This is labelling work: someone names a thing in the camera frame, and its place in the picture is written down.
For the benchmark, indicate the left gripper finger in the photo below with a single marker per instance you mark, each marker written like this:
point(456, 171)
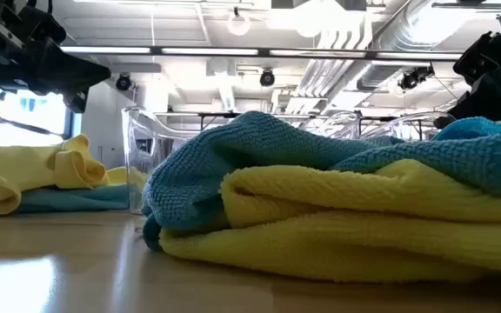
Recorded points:
point(72, 71)
point(77, 102)

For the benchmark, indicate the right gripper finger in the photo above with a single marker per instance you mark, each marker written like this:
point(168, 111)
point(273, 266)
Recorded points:
point(498, 100)

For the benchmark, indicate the blue microfiber towel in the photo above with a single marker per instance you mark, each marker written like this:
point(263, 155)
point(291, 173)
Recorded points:
point(276, 148)
point(72, 200)
point(481, 128)

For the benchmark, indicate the black ceiling spotlight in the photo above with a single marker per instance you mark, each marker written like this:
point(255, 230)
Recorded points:
point(123, 81)
point(267, 77)
point(416, 77)

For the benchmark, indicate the bright room window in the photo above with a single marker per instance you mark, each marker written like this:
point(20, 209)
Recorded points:
point(28, 115)

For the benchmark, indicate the clear plastic basket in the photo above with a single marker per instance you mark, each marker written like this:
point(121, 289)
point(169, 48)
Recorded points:
point(133, 130)
point(407, 119)

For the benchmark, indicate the white ceiling pipes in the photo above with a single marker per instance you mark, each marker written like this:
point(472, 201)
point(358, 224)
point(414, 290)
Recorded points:
point(333, 65)

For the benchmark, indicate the silver ventilation duct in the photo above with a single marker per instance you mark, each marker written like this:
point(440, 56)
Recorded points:
point(389, 69)

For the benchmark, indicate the black ceiling light rail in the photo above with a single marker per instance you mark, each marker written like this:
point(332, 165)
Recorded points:
point(263, 52)

